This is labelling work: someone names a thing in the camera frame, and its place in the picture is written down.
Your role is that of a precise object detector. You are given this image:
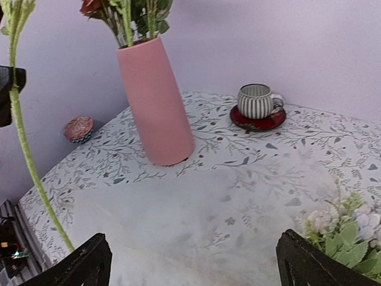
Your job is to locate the floral patterned table mat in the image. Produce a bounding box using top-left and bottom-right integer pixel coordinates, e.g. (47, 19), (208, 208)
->
(19, 91), (381, 286)

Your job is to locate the rust red rose stem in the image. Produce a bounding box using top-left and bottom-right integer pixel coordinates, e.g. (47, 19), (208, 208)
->
(80, 0), (120, 44)

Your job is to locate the orange blossom flower stem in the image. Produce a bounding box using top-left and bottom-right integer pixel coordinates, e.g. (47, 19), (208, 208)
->
(1, 1), (74, 252)

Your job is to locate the peach rose flower stem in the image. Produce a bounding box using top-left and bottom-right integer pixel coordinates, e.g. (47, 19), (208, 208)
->
(146, 0), (173, 40)

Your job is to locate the white translucent wrapping paper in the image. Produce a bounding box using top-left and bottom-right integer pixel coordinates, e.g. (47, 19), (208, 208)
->
(68, 152), (349, 285)

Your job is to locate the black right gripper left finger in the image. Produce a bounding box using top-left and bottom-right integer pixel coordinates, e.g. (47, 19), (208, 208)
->
(23, 233), (112, 286)

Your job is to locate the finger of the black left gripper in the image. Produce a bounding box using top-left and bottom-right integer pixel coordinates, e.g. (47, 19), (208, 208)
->
(0, 66), (26, 127)

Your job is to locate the white rose flower stem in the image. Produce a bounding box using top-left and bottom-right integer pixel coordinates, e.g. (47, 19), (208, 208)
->
(108, 1), (160, 48)

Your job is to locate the aluminium front rail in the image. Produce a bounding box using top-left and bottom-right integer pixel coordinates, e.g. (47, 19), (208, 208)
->
(1, 200), (52, 285)

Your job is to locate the pink tall vase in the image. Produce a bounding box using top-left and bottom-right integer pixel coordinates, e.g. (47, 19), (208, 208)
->
(117, 38), (195, 166)

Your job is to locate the striped grey ceramic cup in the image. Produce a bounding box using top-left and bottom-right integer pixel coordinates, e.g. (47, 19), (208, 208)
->
(238, 83), (284, 119)

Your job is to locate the dark red saucer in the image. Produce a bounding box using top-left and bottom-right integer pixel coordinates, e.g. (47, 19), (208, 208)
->
(229, 105), (286, 132)

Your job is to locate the pink patterned ball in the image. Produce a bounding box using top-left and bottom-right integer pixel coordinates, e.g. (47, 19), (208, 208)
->
(64, 116), (93, 143)

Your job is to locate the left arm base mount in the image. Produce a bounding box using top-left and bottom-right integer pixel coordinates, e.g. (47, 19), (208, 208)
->
(1, 216), (27, 279)

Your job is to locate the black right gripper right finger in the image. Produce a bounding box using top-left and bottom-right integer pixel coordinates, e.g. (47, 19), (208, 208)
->
(276, 229), (379, 286)

